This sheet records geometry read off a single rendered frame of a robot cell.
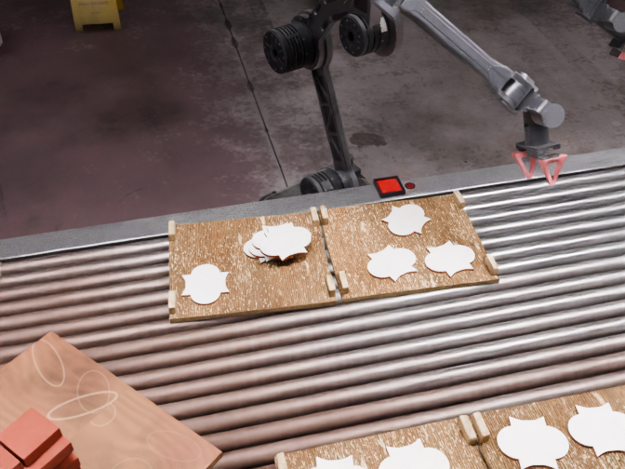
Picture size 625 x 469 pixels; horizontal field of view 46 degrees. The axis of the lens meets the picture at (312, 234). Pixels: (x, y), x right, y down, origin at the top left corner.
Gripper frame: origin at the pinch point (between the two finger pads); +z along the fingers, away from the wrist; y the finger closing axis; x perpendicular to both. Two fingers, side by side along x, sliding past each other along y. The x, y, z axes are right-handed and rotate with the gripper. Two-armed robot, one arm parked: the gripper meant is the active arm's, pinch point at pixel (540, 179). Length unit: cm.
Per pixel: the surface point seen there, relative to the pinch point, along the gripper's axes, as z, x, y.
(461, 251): 17.1, 19.0, 9.7
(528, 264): 23.7, 3.0, 4.2
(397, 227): 10.5, 30.7, 22.8
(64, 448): 6, 118, -48
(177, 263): 6, 90, 29
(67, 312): 10, 119, 25
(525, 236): 19.5, -2.3, 12.8
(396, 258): 15.1, 36.1, 12.8
